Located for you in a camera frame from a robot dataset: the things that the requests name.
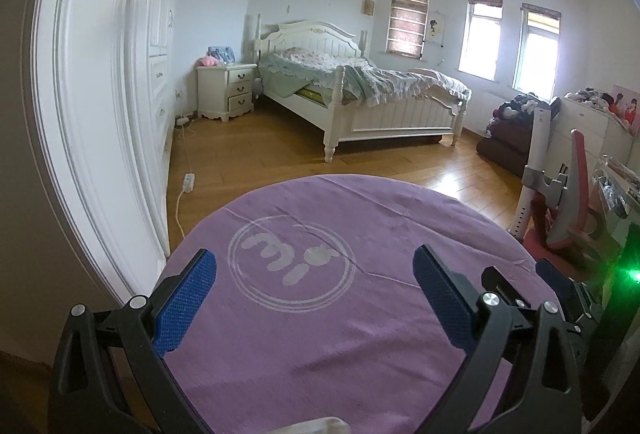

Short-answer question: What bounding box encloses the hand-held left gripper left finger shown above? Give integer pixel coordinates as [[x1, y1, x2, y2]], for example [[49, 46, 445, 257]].
[[50, 248, 218, 434]]

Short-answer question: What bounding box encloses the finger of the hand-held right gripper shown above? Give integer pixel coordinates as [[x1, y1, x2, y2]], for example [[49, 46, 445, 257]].
[[535, 259, 601, 335]]

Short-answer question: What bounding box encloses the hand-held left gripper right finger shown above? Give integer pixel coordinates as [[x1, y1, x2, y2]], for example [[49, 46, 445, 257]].
[[412, 244, 583, 434]]

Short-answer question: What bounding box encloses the maroon cloth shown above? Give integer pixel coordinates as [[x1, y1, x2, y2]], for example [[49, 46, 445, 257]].
[[522, 194, 556, 260]]

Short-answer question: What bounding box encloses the pink and grey desk chair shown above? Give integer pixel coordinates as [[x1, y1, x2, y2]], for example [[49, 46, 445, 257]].
[[522, 129, 608, 265]]

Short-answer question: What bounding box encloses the white and pink study desk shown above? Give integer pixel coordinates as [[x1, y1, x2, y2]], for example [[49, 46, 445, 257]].
[[590, 156, 640, 245]]

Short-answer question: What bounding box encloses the purple printed cloth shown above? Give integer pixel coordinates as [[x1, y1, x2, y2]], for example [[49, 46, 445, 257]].
[[162, 174, 543, 434]]

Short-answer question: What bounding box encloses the brown sofa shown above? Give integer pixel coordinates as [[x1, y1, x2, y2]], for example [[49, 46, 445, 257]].
[[476, 111, 538, 177]]

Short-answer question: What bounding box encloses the white dresser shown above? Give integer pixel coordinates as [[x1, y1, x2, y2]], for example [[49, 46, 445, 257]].
[[560, 94, 636, 175]]

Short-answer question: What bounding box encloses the pile of clothes on sofa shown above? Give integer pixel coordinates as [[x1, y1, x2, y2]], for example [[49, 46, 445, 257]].
[[492, 91, 561, 125]]

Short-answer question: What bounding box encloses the white radiator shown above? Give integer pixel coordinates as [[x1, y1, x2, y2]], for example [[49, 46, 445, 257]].
[[480, 91, 508, 135]]

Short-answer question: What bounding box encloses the pile of clothes on dresser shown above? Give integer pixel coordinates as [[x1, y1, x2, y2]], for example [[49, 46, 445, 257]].
[[565, 88, 613, 107]]

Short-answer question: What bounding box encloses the pink photo poster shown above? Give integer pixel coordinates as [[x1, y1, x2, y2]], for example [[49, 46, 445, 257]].
[[607, 84, 640, 137]]

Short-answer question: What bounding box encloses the white wooden bed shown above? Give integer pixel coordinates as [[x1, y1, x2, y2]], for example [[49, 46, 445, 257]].
[[252, 13, 473, 163]]

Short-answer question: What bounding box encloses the white nightstand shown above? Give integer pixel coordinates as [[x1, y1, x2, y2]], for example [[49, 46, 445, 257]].
[[196, 63, 258, 122]]

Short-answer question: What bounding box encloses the bright window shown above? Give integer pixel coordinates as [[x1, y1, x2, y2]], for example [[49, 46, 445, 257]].
[[458, 0, 503, 81], [512, 3, 562, 97]]

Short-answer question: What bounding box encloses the white panelled wardrobe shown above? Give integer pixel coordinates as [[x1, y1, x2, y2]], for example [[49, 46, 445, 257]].
[[20, 0, 181, 310]]

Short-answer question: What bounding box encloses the pale floral blanket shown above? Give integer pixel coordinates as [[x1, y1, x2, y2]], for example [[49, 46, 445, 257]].
[[259, 46, 472, 107]]

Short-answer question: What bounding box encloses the window with brown blind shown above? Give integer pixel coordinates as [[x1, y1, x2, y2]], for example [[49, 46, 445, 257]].
[[385, 0, 431, 61]]

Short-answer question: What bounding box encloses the white power cable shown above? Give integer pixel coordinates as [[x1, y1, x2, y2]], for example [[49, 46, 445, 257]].
[[174, 124, 193, 235]]

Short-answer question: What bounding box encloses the white upright support post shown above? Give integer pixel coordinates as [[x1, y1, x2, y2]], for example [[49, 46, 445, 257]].
[[507, 106, 571, 240]]

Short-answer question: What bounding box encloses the small hanging wall picture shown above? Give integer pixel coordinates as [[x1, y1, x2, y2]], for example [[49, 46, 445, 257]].
[[426, 11, 447, 46]]

